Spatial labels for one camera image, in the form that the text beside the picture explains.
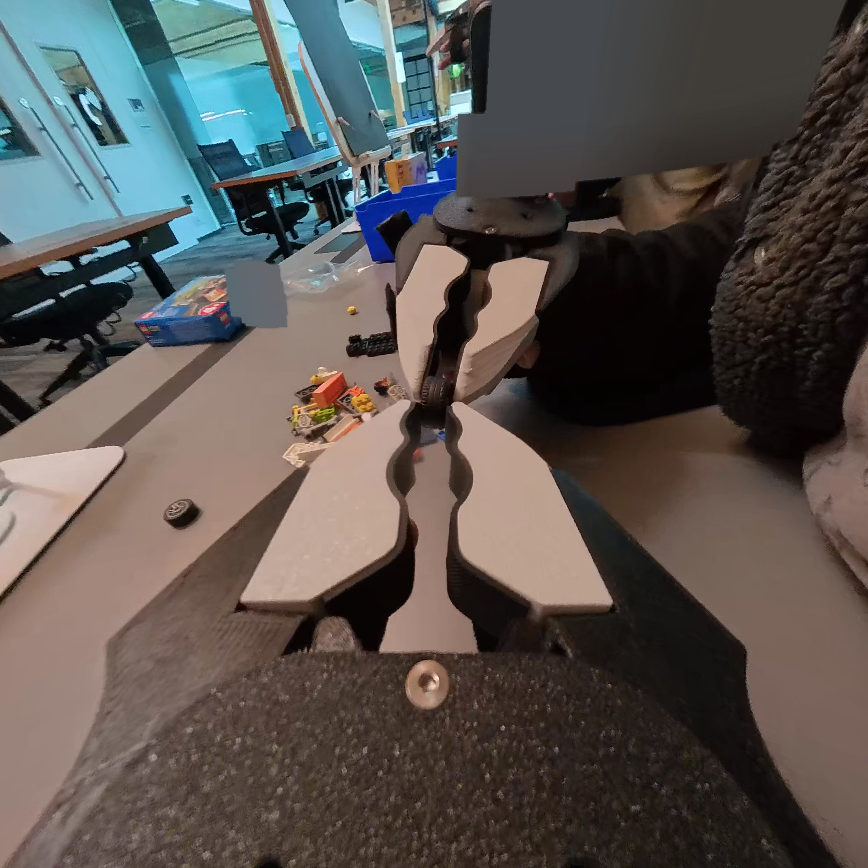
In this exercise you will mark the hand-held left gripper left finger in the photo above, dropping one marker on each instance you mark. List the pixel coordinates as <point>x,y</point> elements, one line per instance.
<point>332,529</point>

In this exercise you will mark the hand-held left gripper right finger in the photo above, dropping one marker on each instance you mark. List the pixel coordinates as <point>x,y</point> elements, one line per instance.
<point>522,529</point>

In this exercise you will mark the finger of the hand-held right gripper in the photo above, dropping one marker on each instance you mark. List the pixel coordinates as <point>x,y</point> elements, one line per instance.
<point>420,305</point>
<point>508,305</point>

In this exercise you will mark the black lego wheel grey rim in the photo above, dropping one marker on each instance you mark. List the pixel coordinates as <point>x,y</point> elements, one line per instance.
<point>182,512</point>
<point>434,392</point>

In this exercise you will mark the clear plastic bag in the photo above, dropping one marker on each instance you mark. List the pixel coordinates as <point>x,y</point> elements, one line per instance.
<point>315,271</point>

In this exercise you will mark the black lego chassis piece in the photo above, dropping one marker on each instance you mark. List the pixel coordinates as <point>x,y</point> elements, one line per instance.
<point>371,344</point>

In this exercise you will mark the pile of lego pieces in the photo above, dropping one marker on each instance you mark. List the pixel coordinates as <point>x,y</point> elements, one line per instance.
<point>332,407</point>

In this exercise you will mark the blue lego set box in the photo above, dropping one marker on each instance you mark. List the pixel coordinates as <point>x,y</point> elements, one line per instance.
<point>186,319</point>

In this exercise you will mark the blue plastic bin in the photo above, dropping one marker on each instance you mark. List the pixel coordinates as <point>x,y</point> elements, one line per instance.
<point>445,166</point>
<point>386,217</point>

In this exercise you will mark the black table cover panel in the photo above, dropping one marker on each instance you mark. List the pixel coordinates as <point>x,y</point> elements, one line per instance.
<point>342,249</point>

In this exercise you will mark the yellow purple box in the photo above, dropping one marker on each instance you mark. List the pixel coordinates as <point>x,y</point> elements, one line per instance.
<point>405,169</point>

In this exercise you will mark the wooden desk black legs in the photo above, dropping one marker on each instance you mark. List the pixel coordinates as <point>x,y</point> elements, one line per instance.
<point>88,234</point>
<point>285,169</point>

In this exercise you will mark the black office chair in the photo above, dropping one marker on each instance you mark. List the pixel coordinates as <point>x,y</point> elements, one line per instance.
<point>251,196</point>
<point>68,305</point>
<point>302,146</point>

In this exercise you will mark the dark board on easel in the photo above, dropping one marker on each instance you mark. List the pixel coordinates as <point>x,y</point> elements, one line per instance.
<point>332,81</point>

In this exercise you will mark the white stand base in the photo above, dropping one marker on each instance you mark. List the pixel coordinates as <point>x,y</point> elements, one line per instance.
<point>47,488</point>

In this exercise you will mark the grey printed sweatshirt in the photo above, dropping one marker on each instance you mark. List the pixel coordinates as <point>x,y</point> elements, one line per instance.
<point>841,488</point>

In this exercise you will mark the white double door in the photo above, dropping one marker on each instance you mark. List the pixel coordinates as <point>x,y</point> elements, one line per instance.
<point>129,169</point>

